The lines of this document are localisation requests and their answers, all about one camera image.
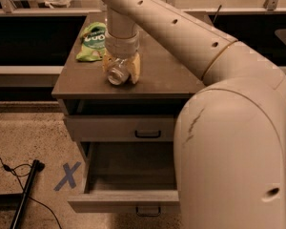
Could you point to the black stand leg left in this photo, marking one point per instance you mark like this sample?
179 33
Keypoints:
18 202

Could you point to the open middle drawer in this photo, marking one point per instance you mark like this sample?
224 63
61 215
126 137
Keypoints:
128 177

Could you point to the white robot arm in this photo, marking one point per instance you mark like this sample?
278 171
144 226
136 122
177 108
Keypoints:
230 137

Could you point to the green chip bag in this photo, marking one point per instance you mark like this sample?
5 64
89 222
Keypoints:
92 43

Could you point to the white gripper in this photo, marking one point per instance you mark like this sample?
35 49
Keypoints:
121 47

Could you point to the blue tape cross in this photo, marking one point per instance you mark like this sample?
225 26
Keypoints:
68 177

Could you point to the grey drawer cabinet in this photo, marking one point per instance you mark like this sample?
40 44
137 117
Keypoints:
163 88

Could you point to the silver 7up can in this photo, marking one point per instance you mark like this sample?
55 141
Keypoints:
117 72

